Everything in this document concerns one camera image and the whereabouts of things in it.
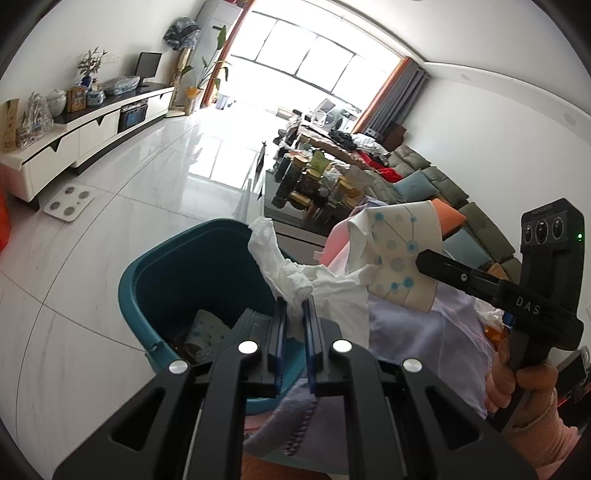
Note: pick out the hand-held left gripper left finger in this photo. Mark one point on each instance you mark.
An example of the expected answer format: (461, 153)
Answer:
(280, 341)

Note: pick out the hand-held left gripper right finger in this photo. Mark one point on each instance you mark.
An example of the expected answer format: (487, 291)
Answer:
(310, 341)

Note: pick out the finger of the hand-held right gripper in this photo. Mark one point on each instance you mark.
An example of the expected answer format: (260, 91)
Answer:
(461, 277)

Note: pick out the white tissue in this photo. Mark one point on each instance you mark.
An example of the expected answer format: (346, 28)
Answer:
(286, 272)

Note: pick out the beige dotted cloth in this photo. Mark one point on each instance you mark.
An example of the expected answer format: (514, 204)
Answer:
(397, 249)

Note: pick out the dotted white paper cup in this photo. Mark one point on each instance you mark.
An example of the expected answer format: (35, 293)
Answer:
(207, 334)

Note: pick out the teal trash bin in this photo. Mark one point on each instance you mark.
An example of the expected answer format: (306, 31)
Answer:
(184, 263)

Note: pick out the person's right forearm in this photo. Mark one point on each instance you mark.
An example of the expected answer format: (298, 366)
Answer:
(549, 438)

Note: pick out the person's right hand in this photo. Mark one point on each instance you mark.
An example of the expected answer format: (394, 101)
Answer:
(535, 383)

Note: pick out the blue-grey cushion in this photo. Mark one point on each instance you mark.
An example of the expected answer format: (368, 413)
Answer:
(466, 249)
(415, 187)

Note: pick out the orange cushion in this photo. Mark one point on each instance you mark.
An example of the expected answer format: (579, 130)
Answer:
(452, 217)
(496, 271)

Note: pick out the checked lilac tablecloth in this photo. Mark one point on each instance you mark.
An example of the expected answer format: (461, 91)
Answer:
(415, 369)

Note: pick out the green sofa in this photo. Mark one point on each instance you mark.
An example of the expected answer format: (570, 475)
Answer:
(415, 161)

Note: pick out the red cloth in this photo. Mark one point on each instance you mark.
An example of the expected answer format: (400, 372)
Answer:
(390, 174)

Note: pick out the dark glass coffee table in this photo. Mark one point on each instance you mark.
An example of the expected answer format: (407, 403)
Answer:
(258, 198)

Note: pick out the cluttered coffee table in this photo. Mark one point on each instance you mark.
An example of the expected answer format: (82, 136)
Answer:
(300, 184)

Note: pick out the orange and grey curtain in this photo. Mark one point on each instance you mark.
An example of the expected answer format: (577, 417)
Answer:
(392, 97)
(240, 23)

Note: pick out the white round fan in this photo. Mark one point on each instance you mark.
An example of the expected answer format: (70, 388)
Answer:
(340, 119)

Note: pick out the white office chair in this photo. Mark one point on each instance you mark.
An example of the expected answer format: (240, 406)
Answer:
(323, 110)

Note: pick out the white bathroom scale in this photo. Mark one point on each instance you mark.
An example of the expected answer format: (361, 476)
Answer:
(69, 203)

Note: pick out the large window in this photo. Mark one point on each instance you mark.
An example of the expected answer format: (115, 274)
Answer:
(314, 60)

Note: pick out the white and black tv stand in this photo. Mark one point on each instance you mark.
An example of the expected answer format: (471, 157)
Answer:
(92, 134)

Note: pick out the tall green leafy plant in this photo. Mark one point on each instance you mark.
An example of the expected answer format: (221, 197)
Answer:
(210, 69)

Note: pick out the clear plastic bag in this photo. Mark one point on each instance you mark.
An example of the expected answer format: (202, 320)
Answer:
(121, 85)

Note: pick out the blue and white porcelain bowl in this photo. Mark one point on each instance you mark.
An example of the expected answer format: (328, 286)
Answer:
(96, 98)

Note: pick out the black monitor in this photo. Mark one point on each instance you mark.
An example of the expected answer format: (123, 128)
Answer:
(148, 64)

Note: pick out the hanging dark patterned cloth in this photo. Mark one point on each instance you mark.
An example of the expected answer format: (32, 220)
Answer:
(182, 33)

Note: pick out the white standing air conditioner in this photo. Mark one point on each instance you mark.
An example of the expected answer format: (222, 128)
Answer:
(217, 23)

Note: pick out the white ceramic jar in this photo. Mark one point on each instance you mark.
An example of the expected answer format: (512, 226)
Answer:
(56, 102)

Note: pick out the ship model in plastic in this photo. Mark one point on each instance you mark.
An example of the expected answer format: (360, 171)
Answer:
(34, 122)

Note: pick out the small plant in blue vase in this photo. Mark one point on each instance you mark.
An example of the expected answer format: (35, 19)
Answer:
(90, 67)

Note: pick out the tall yellow patterned box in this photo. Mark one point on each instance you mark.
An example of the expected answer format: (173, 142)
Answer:
(11, 124)

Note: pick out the small picture frame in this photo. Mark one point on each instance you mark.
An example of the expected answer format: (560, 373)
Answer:
(77, 99)

